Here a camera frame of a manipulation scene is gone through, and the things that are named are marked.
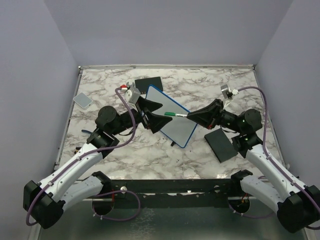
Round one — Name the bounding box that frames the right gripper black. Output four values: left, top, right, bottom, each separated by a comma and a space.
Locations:
187, 98, 244, 134

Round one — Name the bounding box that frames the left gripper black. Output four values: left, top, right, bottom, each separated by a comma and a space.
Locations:
111, 95, 172, 136

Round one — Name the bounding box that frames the white marker pen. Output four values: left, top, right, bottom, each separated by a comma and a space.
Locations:
175, 113, 188, 118

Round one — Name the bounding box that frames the blue framed whiteboard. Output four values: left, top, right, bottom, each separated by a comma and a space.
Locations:
145, 85, 197, 148

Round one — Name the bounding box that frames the green marker cap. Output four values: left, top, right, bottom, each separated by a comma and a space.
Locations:
164, 112, 176, 117

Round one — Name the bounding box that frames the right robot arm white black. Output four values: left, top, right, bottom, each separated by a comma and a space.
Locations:
187, 99, 320, 233

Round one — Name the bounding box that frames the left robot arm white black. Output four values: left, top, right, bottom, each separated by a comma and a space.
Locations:
23, 97, 172, 229

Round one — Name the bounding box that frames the black rectangular block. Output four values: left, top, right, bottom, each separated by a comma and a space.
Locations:
204, 129, 238, 163

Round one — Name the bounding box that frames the small white square device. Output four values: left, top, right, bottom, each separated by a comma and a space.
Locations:
73, 92, 93, 109

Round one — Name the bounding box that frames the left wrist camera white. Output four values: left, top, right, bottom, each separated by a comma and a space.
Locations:
120, 83, 141, 105

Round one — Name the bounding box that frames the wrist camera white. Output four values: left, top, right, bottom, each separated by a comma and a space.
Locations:
220, 84, 239, 100
120, 83, 141, 105

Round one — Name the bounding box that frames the black network switch box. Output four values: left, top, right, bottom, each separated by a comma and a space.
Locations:
134, 76, 163, 94

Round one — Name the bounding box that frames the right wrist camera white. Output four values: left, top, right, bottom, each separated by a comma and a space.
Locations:
220, 84, 239, 100

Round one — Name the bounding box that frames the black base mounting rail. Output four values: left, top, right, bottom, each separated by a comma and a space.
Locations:
82, 178, 251, 210

